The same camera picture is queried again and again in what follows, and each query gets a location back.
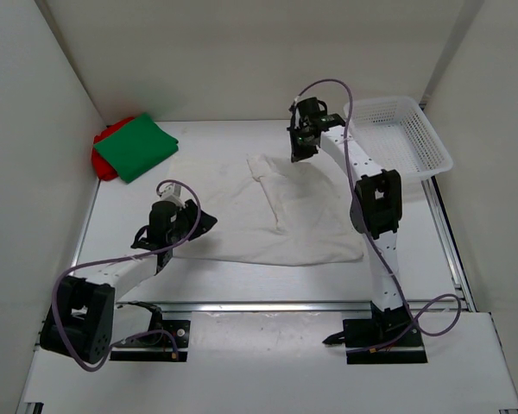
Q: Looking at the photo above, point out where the green t shirt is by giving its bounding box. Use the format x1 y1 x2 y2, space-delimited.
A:
92 113 179 183

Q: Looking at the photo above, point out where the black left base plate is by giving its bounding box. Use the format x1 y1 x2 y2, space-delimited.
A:
110 301 191 362

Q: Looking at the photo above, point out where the red t shirt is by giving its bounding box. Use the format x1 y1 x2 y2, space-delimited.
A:
91 116 135 181

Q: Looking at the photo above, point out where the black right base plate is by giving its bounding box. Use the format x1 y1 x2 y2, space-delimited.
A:
322 304 428 365

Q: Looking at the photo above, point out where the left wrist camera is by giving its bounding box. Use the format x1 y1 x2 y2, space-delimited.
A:
157 183 184 206

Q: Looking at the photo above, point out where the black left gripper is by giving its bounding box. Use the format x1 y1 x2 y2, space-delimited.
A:
167 198 217 245

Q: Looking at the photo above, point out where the white cloth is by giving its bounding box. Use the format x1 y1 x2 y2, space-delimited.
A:
169 154 364 267

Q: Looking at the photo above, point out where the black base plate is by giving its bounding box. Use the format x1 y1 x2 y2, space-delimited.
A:
110 301 191 362
322 304 428 365

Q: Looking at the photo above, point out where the white plastic basket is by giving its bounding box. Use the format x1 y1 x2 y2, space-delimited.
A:
351 96 453 194

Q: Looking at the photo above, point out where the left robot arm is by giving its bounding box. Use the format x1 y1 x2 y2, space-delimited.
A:
39 199 218 372

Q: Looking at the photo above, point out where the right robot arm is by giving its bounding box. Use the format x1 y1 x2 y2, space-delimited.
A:
287 97 404 312

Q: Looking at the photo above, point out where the aluminium rail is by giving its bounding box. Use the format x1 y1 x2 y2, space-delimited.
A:
64 297 476 315

